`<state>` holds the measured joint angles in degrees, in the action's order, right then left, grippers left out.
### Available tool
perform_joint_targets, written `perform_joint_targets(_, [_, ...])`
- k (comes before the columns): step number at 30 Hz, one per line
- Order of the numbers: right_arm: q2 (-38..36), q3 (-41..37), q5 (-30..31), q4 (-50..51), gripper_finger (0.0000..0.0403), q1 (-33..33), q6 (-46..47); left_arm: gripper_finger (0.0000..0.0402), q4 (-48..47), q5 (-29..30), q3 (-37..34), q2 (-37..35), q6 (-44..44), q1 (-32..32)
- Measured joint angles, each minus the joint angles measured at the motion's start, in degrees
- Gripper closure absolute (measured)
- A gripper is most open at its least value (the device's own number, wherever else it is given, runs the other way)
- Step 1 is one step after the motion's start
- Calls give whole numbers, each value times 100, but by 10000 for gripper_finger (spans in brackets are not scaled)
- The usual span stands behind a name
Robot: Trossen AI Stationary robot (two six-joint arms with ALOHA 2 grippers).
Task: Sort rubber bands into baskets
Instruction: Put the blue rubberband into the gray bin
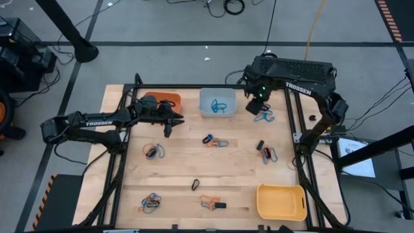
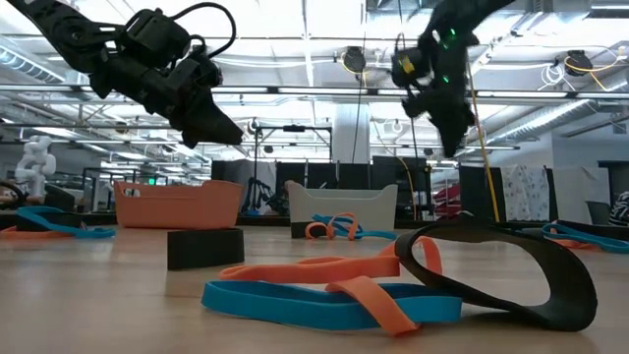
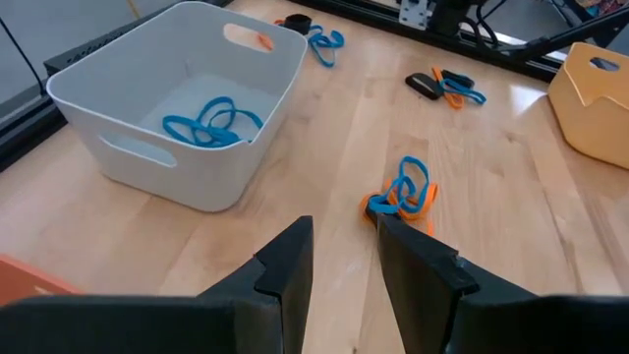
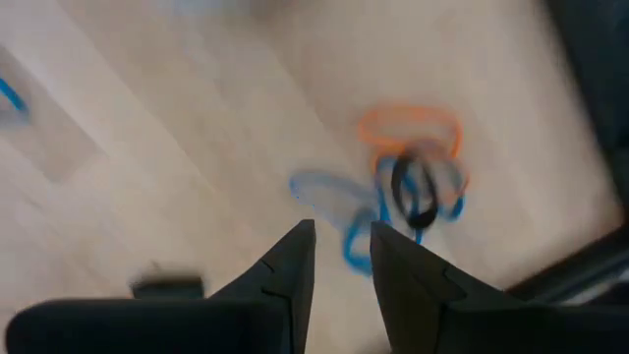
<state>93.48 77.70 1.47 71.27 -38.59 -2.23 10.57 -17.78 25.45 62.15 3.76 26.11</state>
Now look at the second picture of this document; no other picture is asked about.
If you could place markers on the long ceiling light rail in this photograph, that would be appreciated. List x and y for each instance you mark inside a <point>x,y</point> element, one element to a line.
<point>295,90</point>

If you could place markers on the narrow black panel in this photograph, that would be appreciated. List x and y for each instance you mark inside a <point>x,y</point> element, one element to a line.
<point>472,192</point>

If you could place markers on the orange plastic basket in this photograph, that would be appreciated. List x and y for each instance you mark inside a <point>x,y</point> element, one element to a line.
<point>177,206</point>

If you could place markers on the person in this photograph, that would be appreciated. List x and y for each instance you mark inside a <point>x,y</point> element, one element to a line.
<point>620,209</point>

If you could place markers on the dark grey box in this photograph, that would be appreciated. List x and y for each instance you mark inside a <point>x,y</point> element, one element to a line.
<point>59,199</point>

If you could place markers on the light grey plastic basket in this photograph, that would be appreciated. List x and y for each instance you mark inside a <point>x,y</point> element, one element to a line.
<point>344,206</point>

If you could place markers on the black curved tube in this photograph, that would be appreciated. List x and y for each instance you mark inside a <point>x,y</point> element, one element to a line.
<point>15,184</point>

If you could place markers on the dark grey partition panel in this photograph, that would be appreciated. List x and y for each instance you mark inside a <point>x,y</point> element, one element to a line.
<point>231,172</point>

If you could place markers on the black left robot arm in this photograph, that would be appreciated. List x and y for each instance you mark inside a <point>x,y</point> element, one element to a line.
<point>64,29</point>

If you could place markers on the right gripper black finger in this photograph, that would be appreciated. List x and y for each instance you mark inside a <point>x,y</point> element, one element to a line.
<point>440,130</point>
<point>454,130</point>

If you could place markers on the small round ceiling reel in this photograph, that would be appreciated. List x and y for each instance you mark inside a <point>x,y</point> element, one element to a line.
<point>397,126</point>
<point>253,127</point>

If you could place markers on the white robot figure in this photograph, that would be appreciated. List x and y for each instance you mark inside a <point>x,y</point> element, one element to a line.
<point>35,164</point>

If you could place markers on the grey chair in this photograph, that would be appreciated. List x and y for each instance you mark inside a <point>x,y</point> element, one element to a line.
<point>597,211</point>

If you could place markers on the red object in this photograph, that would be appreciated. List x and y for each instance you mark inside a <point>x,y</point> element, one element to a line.
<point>449,201</point>

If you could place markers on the black metal gantry stand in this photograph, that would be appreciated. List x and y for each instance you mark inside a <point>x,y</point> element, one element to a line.
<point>294,128</point>

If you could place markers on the black aluminium table frame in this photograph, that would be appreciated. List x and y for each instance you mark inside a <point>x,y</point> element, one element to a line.
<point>260,221</point>

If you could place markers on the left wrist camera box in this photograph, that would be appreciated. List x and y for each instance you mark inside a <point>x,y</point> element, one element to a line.
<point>206,69</point>

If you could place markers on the patterned white cloth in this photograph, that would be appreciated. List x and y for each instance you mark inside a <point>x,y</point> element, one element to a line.
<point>526,192</point>

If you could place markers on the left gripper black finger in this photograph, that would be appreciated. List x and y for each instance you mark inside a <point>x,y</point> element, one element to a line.
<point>206,123</point>
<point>196,141</point>

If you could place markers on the black background robot arm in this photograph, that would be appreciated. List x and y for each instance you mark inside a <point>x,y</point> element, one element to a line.
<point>265,196</point>

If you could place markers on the black partition panel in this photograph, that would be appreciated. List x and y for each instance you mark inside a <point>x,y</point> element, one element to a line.
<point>319,176</point>

